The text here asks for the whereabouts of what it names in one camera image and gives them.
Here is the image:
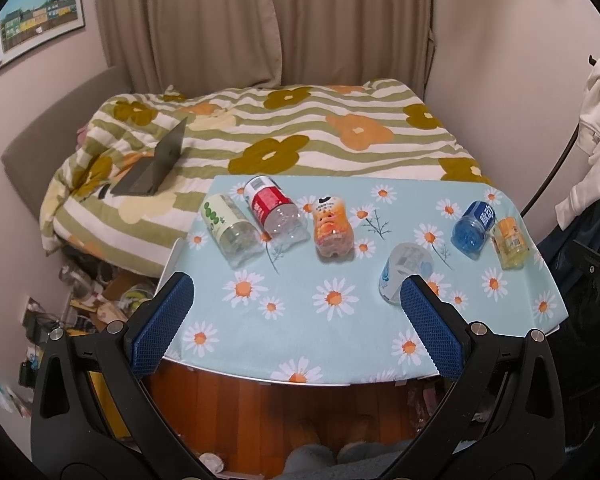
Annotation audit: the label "red label plastic bottle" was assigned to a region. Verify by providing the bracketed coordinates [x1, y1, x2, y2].
[243, 176, 308, 251]

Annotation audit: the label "beige fuzzy slipper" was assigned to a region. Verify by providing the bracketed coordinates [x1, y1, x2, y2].
[287, 417, 322, 455]
[337, 414, 376, 450]

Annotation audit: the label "pile of floor clutter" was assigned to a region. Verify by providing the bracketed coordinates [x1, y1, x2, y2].
[20, 252, 157, 346]

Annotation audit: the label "grey bed headboard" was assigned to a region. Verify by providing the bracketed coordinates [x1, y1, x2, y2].
[1, 65, 131, 216]

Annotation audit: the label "white blue label plastic bottle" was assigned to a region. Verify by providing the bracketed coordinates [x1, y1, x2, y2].
[378, 242, 435, 306]

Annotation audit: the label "striped flower print blanket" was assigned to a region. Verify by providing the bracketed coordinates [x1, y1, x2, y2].
[39, 78, 496, 278]

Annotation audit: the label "green label plastic bottle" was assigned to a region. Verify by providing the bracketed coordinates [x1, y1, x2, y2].
[202, 194, 263, 268]

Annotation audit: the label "yellow plastic bottle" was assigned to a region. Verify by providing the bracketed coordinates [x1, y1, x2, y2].
[490, 216, 530, 271]

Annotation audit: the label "framed wall picture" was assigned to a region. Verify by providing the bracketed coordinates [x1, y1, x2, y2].
[0, 0, 87, 72]

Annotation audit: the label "daisy print blue tablecloth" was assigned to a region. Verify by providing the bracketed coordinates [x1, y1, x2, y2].
[162, 175, 571, 386]

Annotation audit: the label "dark blue cloth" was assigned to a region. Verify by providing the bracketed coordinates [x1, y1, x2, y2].
[536, 195, 600, 321]

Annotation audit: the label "beige curtain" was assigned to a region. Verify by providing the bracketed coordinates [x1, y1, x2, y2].
[267, 0, 437, 95]
[91, 0, 281, 95]

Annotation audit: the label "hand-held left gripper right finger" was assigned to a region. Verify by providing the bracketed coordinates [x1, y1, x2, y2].
[380, 274, 573, 480]

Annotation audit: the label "person's grey trouser legs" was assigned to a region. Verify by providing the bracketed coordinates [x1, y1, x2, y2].
[284, 441, 416, 480]

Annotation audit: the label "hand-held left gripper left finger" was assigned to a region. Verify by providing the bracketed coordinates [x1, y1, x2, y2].
[30, 271, 216, 480]

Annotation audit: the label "orange label plastic bottle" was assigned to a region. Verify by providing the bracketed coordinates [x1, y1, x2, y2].
[312, 195, 356, 263]

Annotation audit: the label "thin black curved pole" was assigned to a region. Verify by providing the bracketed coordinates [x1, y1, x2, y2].
[522, 110, 582, 221]

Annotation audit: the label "grey open laptop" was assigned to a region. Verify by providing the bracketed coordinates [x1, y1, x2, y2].
[110, 116, 189, 197]

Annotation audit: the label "white hooded sweater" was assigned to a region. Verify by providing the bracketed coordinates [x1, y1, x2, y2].
[555, 57, 600, 233]

